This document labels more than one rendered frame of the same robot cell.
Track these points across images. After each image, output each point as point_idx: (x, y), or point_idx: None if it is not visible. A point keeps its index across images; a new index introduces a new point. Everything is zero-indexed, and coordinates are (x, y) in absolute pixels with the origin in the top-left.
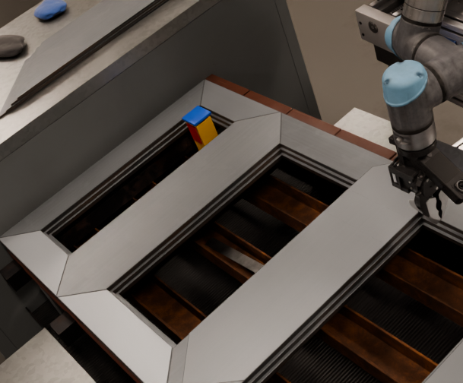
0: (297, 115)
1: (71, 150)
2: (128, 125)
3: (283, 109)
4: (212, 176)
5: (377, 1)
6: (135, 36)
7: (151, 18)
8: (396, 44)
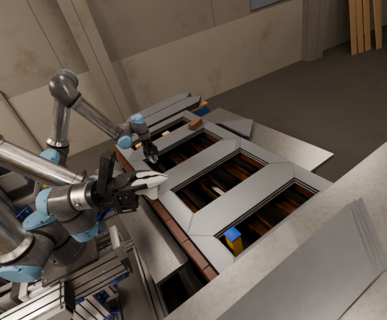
0: (181, 237)
1: None
2: None
3: (187, 244)
4: (226, 203)
5: (106, 247)
6: (263, 256)
7: (251, 277)
8: (129, 136)
